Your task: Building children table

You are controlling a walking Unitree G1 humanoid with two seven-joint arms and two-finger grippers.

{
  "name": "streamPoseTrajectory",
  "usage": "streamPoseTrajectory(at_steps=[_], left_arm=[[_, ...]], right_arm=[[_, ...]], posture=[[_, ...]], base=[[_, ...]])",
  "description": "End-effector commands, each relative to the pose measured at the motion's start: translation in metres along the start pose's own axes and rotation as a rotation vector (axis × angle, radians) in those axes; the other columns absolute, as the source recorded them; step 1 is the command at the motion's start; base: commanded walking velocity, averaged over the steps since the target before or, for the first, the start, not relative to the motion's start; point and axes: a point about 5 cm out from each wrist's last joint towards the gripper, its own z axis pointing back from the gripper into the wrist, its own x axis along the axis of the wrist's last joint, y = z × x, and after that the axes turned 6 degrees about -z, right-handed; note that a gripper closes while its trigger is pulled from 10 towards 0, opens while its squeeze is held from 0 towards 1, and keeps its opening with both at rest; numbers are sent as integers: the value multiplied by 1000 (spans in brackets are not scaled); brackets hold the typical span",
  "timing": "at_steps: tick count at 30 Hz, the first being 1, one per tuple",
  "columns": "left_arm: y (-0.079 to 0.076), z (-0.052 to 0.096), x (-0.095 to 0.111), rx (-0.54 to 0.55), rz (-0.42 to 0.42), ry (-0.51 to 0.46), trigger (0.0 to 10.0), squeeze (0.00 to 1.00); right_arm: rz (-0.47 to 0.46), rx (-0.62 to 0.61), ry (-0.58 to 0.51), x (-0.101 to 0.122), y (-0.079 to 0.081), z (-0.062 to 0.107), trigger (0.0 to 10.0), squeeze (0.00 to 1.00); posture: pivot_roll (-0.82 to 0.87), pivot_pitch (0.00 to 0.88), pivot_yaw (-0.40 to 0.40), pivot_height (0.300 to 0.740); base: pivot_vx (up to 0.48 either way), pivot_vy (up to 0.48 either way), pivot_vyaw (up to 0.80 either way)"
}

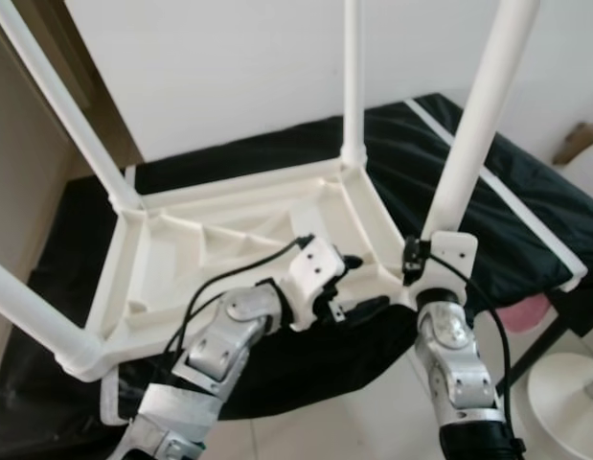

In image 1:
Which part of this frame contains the white plastic children table top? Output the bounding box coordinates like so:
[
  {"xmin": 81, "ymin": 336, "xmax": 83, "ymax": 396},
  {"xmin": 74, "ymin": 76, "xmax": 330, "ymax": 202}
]
[{"xmin": 80, "ymin": 158, "xmax": 419, "ymax": 383}]

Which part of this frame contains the pink plastic object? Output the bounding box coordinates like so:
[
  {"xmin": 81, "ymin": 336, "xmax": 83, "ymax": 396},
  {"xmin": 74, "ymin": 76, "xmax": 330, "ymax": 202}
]
[{"xmin": 495, "ymin": 295, "xmax": 552, "ymax": 335}]

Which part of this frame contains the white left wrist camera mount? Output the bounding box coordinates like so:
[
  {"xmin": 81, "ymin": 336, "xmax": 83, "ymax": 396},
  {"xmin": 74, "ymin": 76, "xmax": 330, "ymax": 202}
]
[{"xmin": 282, "ymin": 235, "xmax": 348, "ymax": 333}]

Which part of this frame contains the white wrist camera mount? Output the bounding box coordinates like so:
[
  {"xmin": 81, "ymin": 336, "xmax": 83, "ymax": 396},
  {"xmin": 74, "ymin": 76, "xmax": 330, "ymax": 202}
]
[
  {"xmin": 282, "ymin": 235, "xmax": 348, "ymax": 333},
  {"xmin": 411, "ymin": 230, "xmax": 480, "ymax": 310}
]

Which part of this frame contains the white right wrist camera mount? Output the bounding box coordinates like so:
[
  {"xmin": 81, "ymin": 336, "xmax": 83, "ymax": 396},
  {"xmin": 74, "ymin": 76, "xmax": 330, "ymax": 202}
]
[{"xmin": 411, "ymin": 230, "xmax": 480, "ymax": 310}]

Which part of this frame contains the brown wooden door frame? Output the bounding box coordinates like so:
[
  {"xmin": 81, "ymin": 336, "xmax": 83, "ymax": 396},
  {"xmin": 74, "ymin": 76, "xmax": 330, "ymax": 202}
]
[{"xmin": 9, "ymin": 0, "xmax": 146, "ymax": 170}]

